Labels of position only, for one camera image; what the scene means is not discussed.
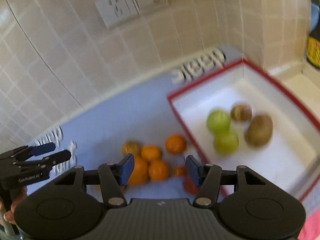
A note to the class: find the red white cardboard box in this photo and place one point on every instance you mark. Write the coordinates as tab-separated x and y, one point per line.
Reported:
290	159

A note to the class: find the red strawberry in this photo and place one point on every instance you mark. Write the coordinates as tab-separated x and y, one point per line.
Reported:
189	187

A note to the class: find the large orange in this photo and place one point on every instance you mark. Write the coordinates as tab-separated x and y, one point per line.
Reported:
140	174

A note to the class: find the green apple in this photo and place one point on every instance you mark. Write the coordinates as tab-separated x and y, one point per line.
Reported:
226	142
218	120

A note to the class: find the person left hand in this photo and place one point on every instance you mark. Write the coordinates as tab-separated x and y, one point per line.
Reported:
9	215

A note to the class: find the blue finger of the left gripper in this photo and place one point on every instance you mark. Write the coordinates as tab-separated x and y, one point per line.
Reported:
39	149
49	161

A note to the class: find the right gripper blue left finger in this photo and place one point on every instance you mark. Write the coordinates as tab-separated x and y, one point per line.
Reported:
112	176

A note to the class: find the green apple front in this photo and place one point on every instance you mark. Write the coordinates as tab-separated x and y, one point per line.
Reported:
226	142

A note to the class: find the brown kiwi without sticker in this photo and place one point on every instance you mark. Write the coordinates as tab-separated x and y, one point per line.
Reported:
260	130

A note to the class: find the blue sleep tight mat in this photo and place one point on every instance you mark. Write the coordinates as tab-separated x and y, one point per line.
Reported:
249	206

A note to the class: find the mandarin front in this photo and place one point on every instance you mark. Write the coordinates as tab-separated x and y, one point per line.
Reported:
158	171

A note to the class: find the dark soy sauce bottle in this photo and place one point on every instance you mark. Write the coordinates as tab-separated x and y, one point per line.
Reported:
313	48

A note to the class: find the small brown round fruit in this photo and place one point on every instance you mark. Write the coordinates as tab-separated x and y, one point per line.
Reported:
131	147

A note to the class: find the striped brown round fruit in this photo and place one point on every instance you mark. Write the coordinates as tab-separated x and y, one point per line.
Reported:
241	112

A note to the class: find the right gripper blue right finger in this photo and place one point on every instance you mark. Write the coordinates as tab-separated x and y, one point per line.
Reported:
207	178

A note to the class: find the white wall socket left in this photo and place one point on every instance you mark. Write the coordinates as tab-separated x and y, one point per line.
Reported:
114	12

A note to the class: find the mandarin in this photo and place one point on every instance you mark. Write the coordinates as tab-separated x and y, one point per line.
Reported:
175	144
151	153
158	171

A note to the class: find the tiny orange kumquat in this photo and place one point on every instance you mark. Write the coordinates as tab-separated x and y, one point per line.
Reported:
179	171

